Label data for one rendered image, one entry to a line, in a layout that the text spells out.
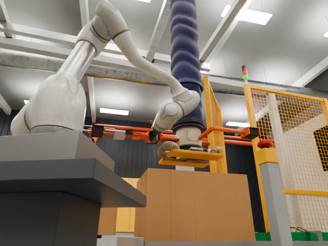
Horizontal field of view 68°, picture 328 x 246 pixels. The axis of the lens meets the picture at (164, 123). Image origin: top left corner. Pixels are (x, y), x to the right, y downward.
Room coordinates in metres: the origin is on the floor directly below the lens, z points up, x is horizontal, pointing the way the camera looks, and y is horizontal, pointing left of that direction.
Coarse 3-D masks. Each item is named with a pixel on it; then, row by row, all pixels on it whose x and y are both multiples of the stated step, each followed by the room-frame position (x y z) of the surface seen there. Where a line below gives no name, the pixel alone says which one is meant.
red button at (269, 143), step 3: (261, 141) 1.13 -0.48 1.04; (264, 141) 1.12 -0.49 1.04; (267, 141) 1.11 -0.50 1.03; (258, 144) 1.14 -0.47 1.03; (261, 144) 1.13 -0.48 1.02; (264, 144) 1.12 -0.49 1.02; (267, 144) 1.12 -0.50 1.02; (270, 144) 1.12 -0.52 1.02; (261, 147) 1.14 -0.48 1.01; (264, 147) 1.13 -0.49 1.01; (267, 147) 1.13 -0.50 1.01
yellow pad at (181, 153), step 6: (174, 150) 1.37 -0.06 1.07; (180, 150) 1.38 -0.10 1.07; (186, 150) 1.39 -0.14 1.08; (204, 150) 1.47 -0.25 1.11; (174, 156) 1.46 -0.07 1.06; (180, 156) 1.46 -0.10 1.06; (186, 156) 1.46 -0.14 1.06; (192, 156) 1.46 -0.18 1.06; (198, 156) 1.46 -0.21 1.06; (204, 156) 1.46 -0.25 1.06; (210, 156) 1.46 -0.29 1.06; (216, 156) 1.46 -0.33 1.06; (222, 156) 1.46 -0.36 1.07
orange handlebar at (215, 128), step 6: (216, 126) 1.31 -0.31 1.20; (114, 132) 1.38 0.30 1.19; (138, 132) 1.42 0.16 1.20; (204, 132) 1.40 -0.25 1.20; (210, 132) 1.36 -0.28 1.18; (234, 132) 1.36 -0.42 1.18; (240, 132) 1.36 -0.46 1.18; (132, 138) 1.45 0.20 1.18; (138, 138) 1.45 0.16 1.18; (144, 138) 1.47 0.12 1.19; (162, 138) 1.47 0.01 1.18; (168, 138) 1.48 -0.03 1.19; (174, 138) 1.49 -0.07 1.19; (198, 138) 1.48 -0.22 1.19; (204, 144) 1.60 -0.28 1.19
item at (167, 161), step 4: (160, 160) 1.60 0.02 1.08; (164, 160) 1.55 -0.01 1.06; (168, 160) 1.56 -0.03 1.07; (172, 160) 1.57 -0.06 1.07; (176, 160) 1.57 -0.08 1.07; (180, 160) 1.58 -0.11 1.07; (184, 160) 1.59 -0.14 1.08; (168, 164) 1.66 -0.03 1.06; (172, 164) 1.65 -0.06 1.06; (176, 164) 1.65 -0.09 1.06; (180, 164) 1.65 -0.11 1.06; (184, 164) 1.65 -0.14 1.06; (188, 164) 1.65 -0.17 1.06; (192, 164) 1.65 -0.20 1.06; (196, 164) 1.65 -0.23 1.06; (200, 164) 1.65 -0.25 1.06; (204, 164) 1.65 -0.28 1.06; (208, 164) 1.65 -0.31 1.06
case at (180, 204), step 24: (144, 192) 1.36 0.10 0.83; (168, 192) 1.33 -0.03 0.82; (192, 192) 1.36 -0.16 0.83; (216, 192) 1.40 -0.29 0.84; (240, 192) 1.43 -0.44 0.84; (144, 216) 1.33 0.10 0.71; (168, 216) 1.33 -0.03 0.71; (192, 216) 1.36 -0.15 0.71; (216, 216) 1.39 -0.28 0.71; (240, 216) 1.43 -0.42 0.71; (144, 240) 1.31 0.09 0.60; (168, 240) 1.33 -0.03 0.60; (192, 240) 1.36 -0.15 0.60; (216, 240) 1.39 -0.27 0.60; (240, 240) 1.42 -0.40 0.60
